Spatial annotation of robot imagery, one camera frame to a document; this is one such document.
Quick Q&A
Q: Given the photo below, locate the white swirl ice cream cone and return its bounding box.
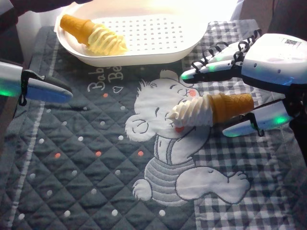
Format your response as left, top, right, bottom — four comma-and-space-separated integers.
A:
166, 92, 255, 127

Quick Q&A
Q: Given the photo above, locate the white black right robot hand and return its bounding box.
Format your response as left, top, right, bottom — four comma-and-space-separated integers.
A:
180, 28, 307, 138

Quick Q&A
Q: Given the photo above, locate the yellow swirl ice cream cone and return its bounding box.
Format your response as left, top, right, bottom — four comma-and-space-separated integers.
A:
59, 14, 128, 57

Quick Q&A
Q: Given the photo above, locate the white perforated plastic tray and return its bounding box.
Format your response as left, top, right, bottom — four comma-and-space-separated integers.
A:
55, 2, 209, 68

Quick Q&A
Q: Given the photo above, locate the grey bear print quilt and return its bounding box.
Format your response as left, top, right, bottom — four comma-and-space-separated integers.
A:
0, 19, 307, 230

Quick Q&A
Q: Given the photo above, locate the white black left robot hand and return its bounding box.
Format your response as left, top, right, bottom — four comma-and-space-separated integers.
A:
0, 61, 74, 106

